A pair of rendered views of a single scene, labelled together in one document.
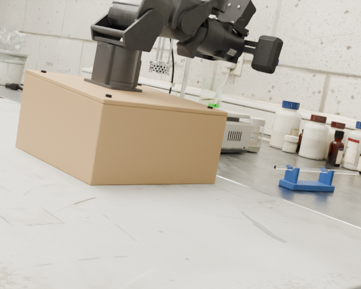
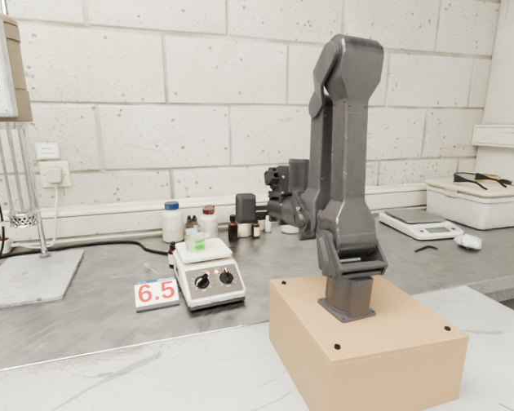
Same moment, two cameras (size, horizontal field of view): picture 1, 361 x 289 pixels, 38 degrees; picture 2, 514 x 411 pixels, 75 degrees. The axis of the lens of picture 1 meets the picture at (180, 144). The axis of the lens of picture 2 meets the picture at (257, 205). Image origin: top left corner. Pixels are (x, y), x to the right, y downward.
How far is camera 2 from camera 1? 95 cm
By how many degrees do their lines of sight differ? 64
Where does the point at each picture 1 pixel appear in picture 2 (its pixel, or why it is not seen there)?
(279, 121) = (174, 222)
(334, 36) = (167, 139)
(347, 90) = (191, 178)
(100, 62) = (362, 298)
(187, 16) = not seen: hidden behind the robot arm
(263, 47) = not seen: hidden behind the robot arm
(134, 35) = (379, 259)
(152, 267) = not seen: outside the picture
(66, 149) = (424, 393)
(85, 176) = (452, 397)
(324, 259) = not seen: outside the picture
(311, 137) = (213, 227)
